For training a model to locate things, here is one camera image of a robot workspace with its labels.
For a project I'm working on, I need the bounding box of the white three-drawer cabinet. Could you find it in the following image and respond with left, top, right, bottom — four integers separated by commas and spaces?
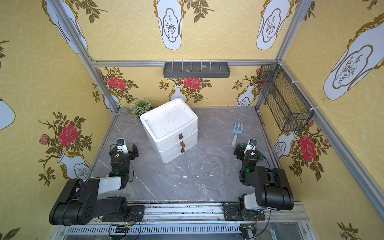
140, 98, 198, 164

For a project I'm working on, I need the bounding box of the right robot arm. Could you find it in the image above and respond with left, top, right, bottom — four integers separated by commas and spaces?
234, 144, 295, 212

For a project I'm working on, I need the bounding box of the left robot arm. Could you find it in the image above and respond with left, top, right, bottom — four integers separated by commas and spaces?
49, 139, 139, 226

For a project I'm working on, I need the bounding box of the light blue garden fork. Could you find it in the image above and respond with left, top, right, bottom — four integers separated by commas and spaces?
231, 123, 244, 148

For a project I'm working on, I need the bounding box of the small green potted plant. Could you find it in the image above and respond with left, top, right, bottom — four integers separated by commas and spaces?
130, 98, 154, 118

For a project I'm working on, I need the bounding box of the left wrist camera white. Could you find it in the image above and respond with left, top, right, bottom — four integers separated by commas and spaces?
116, 138, 128, 154

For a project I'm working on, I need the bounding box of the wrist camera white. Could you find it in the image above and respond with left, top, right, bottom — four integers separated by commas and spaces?
244, 139, 258, 153
116, 138, 128, 154

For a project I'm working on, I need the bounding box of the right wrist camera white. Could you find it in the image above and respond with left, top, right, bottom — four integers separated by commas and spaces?
244, 139, 258, 153

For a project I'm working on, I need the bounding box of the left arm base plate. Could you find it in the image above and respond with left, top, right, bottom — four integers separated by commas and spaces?
102, 205, 145, 223

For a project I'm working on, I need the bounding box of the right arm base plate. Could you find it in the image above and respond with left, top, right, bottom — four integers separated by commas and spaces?
221, 203, 266, 222

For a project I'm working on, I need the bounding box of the black wire mesh basket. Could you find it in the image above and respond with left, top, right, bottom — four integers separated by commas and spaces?
259, 64, 314, 132

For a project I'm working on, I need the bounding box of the grey wall shelf tray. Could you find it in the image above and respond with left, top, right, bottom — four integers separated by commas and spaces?
163, 61, 231, 79

